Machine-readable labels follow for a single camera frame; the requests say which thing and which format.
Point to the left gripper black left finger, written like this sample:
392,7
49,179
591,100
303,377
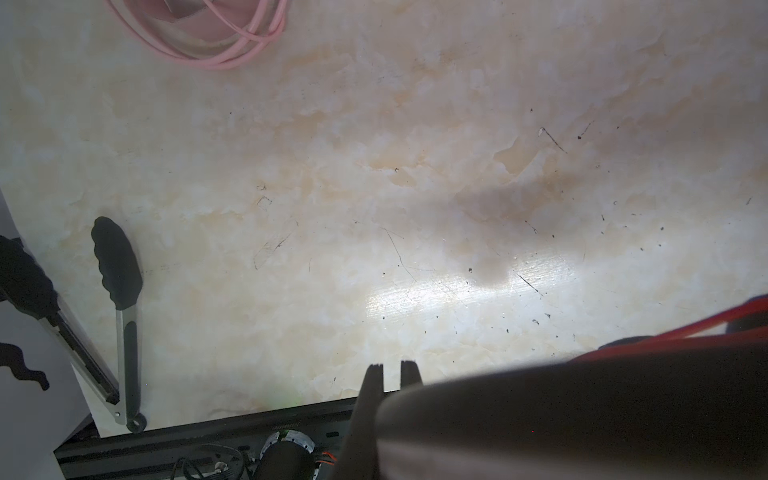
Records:
358,459

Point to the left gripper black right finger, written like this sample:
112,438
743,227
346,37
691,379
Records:
410,375

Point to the white black headphones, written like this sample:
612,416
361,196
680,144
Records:
687,410

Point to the metal tongs black tips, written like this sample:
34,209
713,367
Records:
27,288

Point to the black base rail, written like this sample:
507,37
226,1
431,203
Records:
234,442

